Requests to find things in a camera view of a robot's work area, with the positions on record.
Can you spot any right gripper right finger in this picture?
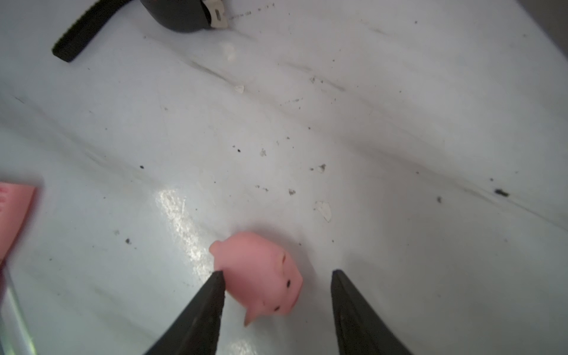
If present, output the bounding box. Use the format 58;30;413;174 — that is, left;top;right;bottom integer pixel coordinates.
331;269;411;355

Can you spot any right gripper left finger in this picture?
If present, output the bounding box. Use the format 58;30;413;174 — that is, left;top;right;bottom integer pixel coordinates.
146;271;226;355

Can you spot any small pink toy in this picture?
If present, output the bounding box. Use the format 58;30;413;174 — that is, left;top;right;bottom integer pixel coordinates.
209;232;303;326

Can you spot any pink utility knife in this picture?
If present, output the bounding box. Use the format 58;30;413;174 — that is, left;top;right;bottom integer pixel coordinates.
1;182;36;265

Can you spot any orange black tape measure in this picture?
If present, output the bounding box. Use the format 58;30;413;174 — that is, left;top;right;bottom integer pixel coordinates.
52;0;229;63

